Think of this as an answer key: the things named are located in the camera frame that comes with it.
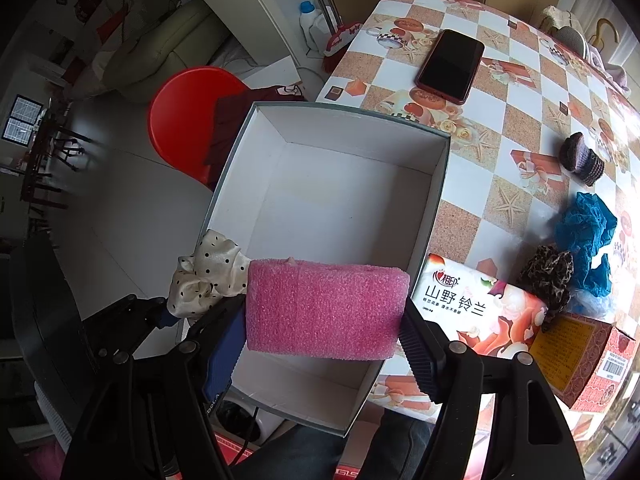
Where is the white polka dot scrunchie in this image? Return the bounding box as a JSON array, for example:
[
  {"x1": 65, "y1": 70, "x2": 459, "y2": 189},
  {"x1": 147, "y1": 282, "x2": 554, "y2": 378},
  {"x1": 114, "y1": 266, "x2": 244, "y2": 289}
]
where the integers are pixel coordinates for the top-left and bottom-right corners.
[{"x1": 167, "y1": 230, "x2": 250, "y2": 320}]

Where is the small pink foam sponge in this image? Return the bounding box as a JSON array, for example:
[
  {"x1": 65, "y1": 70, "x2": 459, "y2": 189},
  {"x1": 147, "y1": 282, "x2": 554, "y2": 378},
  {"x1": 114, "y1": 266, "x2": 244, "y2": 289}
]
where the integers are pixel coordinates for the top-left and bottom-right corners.
[{"x1": 245, "y1": 258, "x2": 410, "y2": 361}]

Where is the blue shoe cover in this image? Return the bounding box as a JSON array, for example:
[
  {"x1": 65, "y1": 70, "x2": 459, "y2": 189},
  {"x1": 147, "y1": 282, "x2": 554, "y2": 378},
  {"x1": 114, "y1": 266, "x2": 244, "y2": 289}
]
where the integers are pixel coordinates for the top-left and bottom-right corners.
[{"x1": 554, "y1": 192, "x2": 617, "y2": 297}]

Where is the purple knitted pouch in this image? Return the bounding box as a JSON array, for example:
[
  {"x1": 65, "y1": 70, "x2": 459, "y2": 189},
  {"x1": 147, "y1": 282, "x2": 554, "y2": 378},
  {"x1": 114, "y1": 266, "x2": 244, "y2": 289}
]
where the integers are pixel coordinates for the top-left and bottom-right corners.
[{"x1": 559, "y1": 132, "x2": 604, "y2": 186}]

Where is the floral tissue box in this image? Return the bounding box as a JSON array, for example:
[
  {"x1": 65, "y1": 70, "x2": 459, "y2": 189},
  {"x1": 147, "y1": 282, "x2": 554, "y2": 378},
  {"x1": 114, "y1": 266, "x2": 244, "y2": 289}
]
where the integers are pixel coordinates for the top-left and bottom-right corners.
[{"x1": 412, "y1": 254, "x2": 547, "y2": 359}]

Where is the leopard print scrunchie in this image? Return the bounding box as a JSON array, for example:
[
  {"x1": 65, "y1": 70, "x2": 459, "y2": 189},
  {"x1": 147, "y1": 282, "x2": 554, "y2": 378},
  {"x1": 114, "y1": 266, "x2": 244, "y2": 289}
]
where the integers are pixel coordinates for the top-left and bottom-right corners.
[{"x1": 518, "y1": 245, "x2": 574, "y2": 327}]

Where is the red patterned cardboard box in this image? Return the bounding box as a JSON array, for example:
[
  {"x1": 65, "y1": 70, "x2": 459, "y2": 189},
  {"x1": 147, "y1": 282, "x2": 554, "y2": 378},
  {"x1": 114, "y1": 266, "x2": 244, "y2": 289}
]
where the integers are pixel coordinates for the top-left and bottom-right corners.
[{"x1": 529, "y1": 313, "x2": 638, "y2": 413}]

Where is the grey white storage box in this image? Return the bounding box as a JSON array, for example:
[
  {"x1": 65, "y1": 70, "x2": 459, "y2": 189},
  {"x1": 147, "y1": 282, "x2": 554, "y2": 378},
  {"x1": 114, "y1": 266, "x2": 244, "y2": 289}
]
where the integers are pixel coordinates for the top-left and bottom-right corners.
[{"x1": 204, "y1": 102, "x2": 450, "y2": 436}]

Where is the checkered tablecloth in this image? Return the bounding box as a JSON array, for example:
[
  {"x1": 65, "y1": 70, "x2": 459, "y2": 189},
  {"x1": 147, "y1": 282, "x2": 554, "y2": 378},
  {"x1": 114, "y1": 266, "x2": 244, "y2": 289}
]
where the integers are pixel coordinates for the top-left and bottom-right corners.
[{"x1": 319, "y1": 0, "x2": 639, "y2": 336}]

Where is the red plastic stool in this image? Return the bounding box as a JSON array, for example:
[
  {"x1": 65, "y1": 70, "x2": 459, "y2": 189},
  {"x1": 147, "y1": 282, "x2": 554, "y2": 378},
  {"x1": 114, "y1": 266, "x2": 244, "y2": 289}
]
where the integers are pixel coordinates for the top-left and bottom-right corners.
[{"x1": 146, "y1": 65, "x2": 252, "y2": 191}]

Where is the dark red smartphone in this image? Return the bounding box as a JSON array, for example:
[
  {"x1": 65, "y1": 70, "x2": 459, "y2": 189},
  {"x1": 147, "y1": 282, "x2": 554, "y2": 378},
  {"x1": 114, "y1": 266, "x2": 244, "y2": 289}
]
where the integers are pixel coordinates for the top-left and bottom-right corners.
[{"x1": 416, "y1": 29, "x2": 485, "y2": 105}]

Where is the green sofa cushion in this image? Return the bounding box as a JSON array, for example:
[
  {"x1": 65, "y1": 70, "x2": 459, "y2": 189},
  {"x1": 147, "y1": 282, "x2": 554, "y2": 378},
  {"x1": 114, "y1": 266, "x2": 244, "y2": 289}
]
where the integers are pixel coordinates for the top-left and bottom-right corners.
[{"x1": 103, "y1": 0, "x2": 231, "y2": 103}]

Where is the white cabinet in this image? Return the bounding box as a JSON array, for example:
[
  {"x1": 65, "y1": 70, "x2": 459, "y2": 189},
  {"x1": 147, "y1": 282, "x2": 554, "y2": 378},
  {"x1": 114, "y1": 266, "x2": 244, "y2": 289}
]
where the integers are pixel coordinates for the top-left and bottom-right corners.
[{"x1": 204, "y1": 0, "x2": 322, "y2": 72}]

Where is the white detergent bottle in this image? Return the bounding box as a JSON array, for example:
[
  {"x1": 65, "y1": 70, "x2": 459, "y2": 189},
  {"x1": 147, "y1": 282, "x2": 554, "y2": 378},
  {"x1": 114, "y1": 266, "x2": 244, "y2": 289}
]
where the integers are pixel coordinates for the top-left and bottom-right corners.
[{"x1": 299, "y1": 0, "x2": 331, "y2": 54}]

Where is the yellow umbrella handle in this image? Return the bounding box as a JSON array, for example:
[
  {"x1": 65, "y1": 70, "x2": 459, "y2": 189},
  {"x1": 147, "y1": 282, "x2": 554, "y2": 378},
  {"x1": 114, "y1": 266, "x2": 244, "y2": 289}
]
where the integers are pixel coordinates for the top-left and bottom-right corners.
[{"x1": 588, "y1": 18, "x2": 620, "y2": 52}]

